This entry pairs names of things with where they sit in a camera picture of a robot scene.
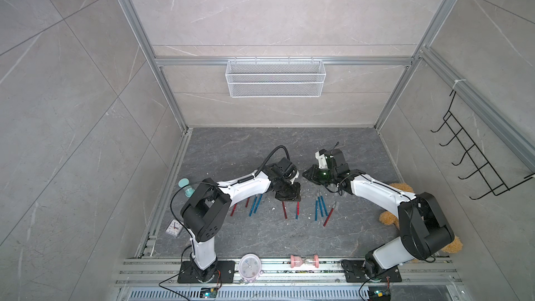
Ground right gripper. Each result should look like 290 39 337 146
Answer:
302 165 337 187

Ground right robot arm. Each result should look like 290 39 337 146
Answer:
303 149 455 279

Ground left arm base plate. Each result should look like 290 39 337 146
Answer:
177 260 235 284

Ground pink hourglass timer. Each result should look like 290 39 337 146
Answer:
290 254 320 268

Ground black wire hook rack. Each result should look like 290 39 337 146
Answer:
431 91 534 201

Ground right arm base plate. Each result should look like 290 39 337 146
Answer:
340 259 402 283

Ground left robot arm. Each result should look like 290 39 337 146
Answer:
181 157 300 272

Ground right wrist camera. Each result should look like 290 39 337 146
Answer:
315 149 332 170

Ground white wire mesh basket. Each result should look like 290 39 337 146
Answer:
225 59 327 98

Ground teal hourglass timer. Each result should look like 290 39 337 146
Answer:
178 178 195 198

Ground brown teddy bear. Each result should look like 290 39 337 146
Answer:
379 183 463 254

